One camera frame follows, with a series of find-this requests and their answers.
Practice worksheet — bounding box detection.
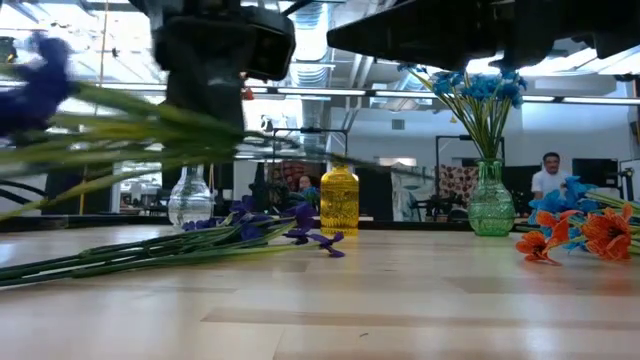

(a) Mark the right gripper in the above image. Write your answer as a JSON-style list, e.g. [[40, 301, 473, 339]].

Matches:
[[499, 0, 640, 70]]

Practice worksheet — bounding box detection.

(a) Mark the green glass vase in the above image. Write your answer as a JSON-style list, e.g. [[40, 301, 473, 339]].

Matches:
[[467, 158, 516, 238]]

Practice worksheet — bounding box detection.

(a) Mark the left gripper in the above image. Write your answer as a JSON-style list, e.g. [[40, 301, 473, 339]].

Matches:
[[130, 0, 297, 135]]

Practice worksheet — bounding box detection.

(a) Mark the yellow glass vase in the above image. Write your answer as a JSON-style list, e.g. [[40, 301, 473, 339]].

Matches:
[[319, 164, 360, 238]]

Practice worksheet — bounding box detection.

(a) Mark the clear glass vase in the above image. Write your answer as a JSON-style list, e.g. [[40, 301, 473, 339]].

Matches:
[[167, 164, 215, 231]]

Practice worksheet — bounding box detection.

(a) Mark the black monitor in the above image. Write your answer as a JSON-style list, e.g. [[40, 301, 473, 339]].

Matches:
[[572, 158, 620, 190]]

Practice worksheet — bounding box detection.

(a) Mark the purple artificial flower bunch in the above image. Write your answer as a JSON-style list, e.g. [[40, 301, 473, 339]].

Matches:
[[0, 197, 347, 290], [0, 33, 381, 222]]

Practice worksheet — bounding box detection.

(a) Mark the person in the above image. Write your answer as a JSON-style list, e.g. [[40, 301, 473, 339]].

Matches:
[[297, 174, 322, 209], [530, 152, 572, 201]]

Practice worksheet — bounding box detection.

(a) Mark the blue artificial flower bunch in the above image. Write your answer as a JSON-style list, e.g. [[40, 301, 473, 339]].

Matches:
[[527, 174, 640, 251], [398, 62, 496, 161], [459, 68, 529, 161]]

